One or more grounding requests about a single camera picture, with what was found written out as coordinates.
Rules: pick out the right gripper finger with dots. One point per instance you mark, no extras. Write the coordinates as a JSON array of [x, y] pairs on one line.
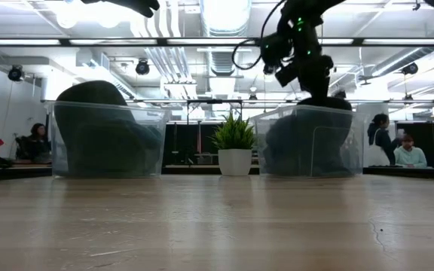
[[319, 90]]

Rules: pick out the dark navy cap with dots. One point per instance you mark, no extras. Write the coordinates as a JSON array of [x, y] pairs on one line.
[[296, 150]]

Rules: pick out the grey-green washed cap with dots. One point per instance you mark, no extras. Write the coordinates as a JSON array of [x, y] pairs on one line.
[[119, 150]]

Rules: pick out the dark denim cap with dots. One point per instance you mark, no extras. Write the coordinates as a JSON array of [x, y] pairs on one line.
[[92, 94]]

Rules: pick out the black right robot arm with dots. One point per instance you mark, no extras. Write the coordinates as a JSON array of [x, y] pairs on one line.
[[303, 37]]

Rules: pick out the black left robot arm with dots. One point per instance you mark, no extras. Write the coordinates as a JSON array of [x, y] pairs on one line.
[[138, 5]]

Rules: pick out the white LED light bar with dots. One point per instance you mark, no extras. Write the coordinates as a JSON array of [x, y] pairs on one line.
[[113, 41], [211, 40], [407, 41], [335, 41], [17, 41]]

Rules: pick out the person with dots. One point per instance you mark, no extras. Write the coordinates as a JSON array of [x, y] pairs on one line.
[[36, 145], [409, 156], [381, 135]]

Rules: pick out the clear plastic bin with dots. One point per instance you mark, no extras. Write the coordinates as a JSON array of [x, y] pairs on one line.
[[256, 150], [164, 143]]

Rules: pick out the white bag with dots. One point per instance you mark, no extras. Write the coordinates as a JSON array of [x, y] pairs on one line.
[[377, 156]]

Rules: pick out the black ceiling spotlight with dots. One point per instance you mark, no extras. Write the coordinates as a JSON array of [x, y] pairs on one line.
[[15, 73], [142, 67], [410, 68]]

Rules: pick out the artificial plant in white pot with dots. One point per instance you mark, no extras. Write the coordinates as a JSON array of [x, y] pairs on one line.
[[235, 162]]

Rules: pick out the black partition panel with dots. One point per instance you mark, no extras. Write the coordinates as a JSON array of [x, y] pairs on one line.
[[187, 145]]

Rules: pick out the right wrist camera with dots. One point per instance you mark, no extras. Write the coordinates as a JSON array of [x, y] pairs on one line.
[[275, 50]]

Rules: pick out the silver ventilation duct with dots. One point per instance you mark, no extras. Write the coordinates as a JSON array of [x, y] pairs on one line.
[[224, 19]]

